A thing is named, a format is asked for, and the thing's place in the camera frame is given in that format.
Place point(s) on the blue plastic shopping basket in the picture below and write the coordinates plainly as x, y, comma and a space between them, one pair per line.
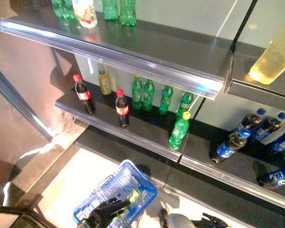
137, 175

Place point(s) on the large yellow tea bottle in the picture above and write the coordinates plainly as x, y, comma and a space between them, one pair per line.
273, 59

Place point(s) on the large green soda bottle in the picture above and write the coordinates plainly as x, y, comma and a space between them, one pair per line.
127, 13
70, 10
58, 8
110, 10

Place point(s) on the cola bottle red cap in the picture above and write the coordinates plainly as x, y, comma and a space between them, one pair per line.
122, 110
84, 95

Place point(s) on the clear water bottle red label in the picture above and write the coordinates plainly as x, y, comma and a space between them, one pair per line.
86, 14

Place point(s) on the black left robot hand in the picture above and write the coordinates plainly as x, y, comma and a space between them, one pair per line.
104, 211

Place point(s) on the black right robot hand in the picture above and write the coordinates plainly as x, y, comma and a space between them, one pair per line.
209, 222

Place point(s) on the dark metal wall rail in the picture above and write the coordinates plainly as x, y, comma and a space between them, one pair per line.
19, 99

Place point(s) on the black shelf without strip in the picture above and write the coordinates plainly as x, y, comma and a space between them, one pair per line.
251, 92

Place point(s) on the small yellow tea bottle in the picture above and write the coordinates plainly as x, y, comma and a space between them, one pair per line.
104, 82

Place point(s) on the black base shelf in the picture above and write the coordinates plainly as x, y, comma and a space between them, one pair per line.
133, 154

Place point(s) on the black shelf upright post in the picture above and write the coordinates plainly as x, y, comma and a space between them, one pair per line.
243, 23

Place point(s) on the black metal frame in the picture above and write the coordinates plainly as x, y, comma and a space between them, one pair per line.
4, 209

